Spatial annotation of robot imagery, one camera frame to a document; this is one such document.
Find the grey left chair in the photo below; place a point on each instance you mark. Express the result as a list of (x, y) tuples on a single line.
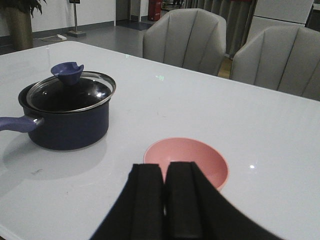
[(191, 38)]

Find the dark blue saucepan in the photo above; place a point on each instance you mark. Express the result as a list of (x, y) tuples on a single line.
[(59, 131)]

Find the red bin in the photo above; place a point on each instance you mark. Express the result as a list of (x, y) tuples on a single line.
[(154, 10)]

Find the sign stand post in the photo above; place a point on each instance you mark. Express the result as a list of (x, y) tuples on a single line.
[(75, 32)]

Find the pink bowl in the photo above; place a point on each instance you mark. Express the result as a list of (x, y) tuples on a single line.
[(182, 149)]

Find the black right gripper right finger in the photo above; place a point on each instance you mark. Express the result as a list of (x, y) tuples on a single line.
[(196, 210)]

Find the large brown planter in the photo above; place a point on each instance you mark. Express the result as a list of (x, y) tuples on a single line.
[(18, 15)]

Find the grey chair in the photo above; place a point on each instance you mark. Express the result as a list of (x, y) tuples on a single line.
[(281, 58), (191, 38)]

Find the white refrigerator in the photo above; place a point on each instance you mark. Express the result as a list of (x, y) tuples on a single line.
[(269, 13)]

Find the glass lid with blue knob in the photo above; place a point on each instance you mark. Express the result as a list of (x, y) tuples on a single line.
[(71, 89)]

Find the grey right chair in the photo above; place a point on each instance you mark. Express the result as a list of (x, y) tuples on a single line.
[(281, 58)]

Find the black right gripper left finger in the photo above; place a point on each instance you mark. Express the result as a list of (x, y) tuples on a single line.
[(138, 213)]

